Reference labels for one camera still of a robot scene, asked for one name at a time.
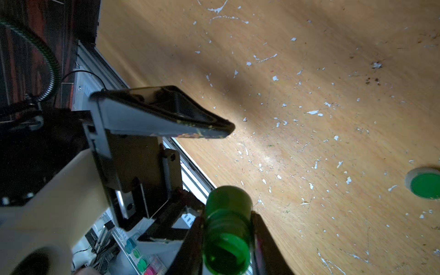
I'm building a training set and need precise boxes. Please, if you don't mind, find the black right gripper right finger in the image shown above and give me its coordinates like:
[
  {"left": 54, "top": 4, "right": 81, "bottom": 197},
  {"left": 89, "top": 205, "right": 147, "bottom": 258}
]
[{"left": 251, "top": 212, "right": 294, "bottom": 275}]

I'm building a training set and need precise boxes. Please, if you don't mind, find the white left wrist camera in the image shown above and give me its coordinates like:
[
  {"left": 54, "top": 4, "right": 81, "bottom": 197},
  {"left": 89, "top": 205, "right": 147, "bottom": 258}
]
[{"left": 1, "top": 149, "right": 108, "bottom": 275}]

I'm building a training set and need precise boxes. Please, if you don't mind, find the black corrugated left cable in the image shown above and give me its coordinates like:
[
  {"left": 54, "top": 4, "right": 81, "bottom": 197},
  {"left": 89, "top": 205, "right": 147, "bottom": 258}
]
[{"left": 0, "top": 16, "right": 63, "bottom": 118}]

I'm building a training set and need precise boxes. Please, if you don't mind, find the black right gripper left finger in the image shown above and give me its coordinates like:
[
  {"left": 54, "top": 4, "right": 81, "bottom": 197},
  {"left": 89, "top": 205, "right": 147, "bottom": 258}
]
[{"left": 89, "top": 85, "right": 236, "bottom": 162}]

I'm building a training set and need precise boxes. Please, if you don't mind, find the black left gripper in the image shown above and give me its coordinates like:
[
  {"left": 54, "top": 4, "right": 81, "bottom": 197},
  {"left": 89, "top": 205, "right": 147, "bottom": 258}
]
[{"left": 82, "top": 119, "right": 205, "bottom": 275}]

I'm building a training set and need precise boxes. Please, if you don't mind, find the green paint jar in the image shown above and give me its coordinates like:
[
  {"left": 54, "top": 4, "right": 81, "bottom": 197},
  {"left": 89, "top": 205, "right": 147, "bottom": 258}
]
[{"left": 203, "top": 186, "right": 252, "bottom": 275}]

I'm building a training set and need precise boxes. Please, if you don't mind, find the green paint jar lid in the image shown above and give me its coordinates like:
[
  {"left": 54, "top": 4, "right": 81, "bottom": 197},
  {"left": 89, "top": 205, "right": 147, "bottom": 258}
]
[{"left": 404, "top": 167, "right": 440, "bottom": 200}]

